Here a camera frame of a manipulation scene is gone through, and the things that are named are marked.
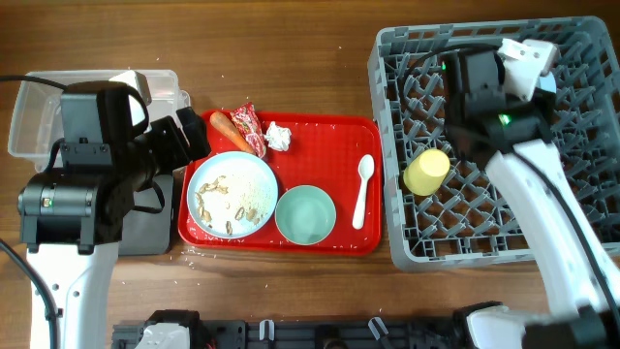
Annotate yellow plastic cup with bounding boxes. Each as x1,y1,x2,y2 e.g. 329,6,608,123
403,149,450,196

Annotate black plastic bin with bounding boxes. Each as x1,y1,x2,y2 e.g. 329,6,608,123
119,173,175,257

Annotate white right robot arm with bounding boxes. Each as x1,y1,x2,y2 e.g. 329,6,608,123
433,40,619,348

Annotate orange carrot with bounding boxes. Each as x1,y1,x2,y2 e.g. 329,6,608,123
209,111,254,154

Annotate red snack wrapper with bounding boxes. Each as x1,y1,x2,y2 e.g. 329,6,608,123
231,102,266,158

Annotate grey dishwasher rack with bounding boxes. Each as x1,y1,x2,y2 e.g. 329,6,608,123
367,16,619,271

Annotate red plastic tray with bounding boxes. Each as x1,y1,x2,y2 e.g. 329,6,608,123
177,111,383,256

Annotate white plastic spoon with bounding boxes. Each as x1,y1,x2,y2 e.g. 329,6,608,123
352,154,375,230

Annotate crumpled white tissue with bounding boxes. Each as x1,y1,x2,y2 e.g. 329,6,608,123
263,121,292,152

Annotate green bowl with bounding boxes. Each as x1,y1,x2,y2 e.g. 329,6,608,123
274,185,337,246

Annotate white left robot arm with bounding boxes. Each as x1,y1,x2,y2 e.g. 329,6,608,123
18,80,193,348

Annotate blue plate with rice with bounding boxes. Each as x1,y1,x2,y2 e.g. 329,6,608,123
186,151,279,240

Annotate clear plastic bin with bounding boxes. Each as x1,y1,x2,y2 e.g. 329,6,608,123
8,70,191,172

